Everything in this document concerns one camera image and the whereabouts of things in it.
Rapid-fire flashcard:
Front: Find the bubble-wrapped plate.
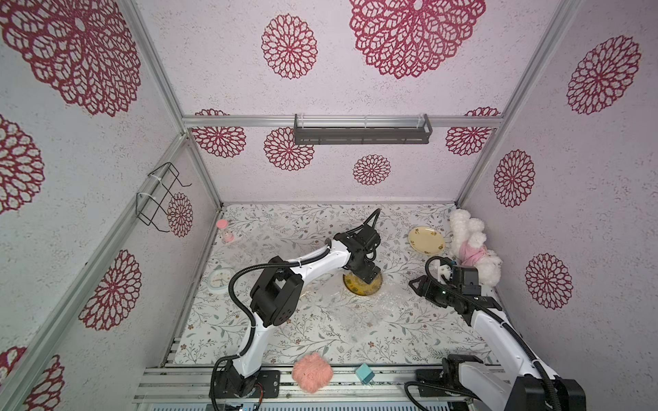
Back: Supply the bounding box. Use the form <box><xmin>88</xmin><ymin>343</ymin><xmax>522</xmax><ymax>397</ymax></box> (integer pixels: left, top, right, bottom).
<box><xmin>343</xmin><ymin>272</ymin><xmax>383</xmax><ymax>296</ymax></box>

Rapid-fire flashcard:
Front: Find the cream dinner plate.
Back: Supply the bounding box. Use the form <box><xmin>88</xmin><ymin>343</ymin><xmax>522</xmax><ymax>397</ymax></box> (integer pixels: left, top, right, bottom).
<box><xmin>408</xmin><ymin>227</ymin><xmax>446</xmax><ymax>256</ymax></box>

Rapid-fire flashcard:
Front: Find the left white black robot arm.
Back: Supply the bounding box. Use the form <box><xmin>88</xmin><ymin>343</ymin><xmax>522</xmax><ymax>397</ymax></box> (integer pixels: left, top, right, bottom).
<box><xmin>228</xmin><ymin>223</ymin><xmax>381</xmax><ymax>378</ymax></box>

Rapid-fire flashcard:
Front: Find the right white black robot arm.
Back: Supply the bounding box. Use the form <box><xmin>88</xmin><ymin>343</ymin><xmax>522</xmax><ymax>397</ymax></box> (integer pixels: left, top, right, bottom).
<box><xmin>404</xmin><ymin>256</ymin><xmax>587</xmax><ymax>410</ymax></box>

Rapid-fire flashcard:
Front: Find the white plush poodle pink shirt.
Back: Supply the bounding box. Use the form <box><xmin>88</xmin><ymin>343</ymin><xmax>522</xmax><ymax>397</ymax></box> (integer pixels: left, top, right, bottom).
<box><xmin>449</xmin><ymin>209</ymin><xmax>503</xmax><ymax>288</ymax></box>

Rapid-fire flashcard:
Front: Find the teal small cube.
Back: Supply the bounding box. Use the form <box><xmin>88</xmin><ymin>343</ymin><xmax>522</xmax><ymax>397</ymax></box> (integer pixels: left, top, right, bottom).
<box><xmin>355</xmin><ymin>364</ymin><xmax>375</xmax><ymax>385</ymax></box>

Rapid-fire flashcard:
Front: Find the small pink cup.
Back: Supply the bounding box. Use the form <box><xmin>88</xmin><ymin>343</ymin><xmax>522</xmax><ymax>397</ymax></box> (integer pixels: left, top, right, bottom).
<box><xmin>222</xmin><ymin>231</ymin><xmax>235</xmax><ymax>243</ymax></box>

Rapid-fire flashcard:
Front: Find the pink fluffy ball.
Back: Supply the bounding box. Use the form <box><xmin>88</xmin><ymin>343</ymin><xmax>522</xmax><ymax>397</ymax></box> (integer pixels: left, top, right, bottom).
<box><xmin>291</xmin><ymin>353</ymin><xmax>333</xmax><ymax>394</ymax></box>

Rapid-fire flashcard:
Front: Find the white round clock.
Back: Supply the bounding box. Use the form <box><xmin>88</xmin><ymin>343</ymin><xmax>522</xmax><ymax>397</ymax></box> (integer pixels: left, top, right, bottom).
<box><xmin>206</xmin><ymin>266</ymin><xmax>236</xmax><ymax>295</ymax></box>

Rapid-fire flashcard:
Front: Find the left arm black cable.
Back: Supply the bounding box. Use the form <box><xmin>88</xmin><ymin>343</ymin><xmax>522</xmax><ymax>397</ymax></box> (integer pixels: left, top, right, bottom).
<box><xmin>209</xmin><ymin>207</ymin><xmax>382</xmax><ymax>411</ymax></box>

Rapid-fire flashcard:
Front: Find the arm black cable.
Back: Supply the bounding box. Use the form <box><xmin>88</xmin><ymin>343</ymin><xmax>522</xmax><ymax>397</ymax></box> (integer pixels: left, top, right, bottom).
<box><xmin>209</xmin><ymin>207</ymin><xmax>382</xmax><ymax>411</ymax></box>
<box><xmin>403</xmin><ymin>255</ymin><xmax>564</xmax><ymax>411</ymax></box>

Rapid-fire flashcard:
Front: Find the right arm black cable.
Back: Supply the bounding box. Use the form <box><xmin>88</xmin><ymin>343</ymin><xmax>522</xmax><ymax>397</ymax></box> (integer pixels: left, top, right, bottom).
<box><xmin>403</xmin><ymin>255</ymin><xmax>564</xmax><ymax>411</ymax></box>

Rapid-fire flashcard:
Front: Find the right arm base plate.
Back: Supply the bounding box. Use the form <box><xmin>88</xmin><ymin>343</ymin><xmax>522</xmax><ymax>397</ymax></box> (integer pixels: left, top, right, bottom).
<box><xmin>415</xmin><ymin>368</ymin><xmax>457</xmax><ymax>397</ymax></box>

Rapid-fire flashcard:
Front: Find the black wall shelf rail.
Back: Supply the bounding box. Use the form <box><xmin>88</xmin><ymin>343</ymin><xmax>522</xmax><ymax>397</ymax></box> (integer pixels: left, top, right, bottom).
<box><xmin>292</xmin><ymin>115</ymin><xmax>434</xmax><ymax>146</ymax></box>

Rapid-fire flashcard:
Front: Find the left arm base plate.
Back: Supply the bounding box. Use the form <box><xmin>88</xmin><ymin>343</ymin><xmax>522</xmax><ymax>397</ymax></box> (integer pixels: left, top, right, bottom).
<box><xmin>209</xmin><ymin>368</ymin><xmax>281</xmax><ymax>399</ymax></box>

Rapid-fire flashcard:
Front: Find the black wire wall rack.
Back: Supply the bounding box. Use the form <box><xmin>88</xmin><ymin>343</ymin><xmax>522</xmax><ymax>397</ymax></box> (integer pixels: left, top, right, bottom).
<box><xmin>134</xmin><ymin>162</ymin><xmax>191</xmax><ymax>233</ymax></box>

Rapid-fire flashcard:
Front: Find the aluminium front rail frame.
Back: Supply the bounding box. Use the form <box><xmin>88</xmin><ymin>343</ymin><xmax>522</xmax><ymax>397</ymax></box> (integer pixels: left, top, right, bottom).
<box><xmin>129</xmin><ymin>364</ymin><xmax>440</xmax><ymax>410</ymax></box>

